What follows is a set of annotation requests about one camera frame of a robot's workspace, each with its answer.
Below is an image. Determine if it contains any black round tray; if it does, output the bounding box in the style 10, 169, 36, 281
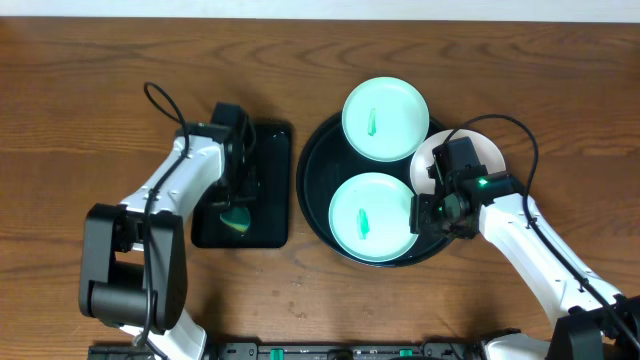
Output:
295, 110, 464, 268

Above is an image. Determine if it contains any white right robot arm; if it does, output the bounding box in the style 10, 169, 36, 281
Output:
410, 172, 639, 359

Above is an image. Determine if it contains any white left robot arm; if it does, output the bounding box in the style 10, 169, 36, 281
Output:
79, 124, 257, 359

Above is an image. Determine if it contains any black rectangular tray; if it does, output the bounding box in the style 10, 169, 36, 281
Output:
191, 123, 292, 249

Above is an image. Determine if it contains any white plate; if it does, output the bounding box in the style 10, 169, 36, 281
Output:
409, 129, 506, 195

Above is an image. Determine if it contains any mint plate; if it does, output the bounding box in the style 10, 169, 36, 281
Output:
328, 172, 418, 263
341, 77, 430, 162

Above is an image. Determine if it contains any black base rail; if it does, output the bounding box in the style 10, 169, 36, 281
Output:
88, 340, 506, 360

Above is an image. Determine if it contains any green yellow sponge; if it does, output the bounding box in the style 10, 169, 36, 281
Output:
219, 206, 251, 233

